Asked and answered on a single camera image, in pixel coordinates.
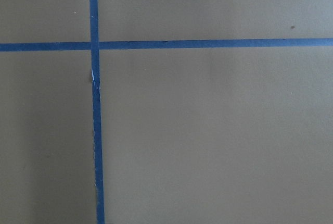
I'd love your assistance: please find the blue tape strip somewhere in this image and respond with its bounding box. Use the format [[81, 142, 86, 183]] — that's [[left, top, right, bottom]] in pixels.
[[88, 0, 106, 224], [0, 38, 333, 52]]

